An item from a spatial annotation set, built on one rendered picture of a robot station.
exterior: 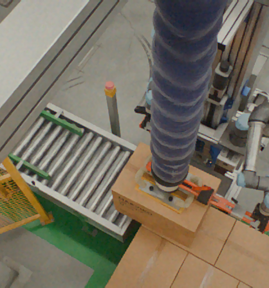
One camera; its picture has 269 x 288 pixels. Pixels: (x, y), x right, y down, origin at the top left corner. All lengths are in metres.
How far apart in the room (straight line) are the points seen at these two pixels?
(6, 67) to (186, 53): 0.86
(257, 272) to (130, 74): 2.41
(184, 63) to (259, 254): 1.99
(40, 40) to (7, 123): 0.14
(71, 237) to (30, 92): 3.11
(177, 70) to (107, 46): 3.27
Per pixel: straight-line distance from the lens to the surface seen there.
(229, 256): 3.13
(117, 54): 4.65
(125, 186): 2.66
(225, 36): 2.09
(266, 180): 2.26
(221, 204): 2.50
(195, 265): 3.07
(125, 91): 4.34
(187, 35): 1.35
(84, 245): 3.68
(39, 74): 0.66
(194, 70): 1.50
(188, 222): 2.59
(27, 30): 0.70
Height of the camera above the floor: 3.54
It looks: 64 degrees down
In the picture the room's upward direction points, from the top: 5 degrees counter-clockwise
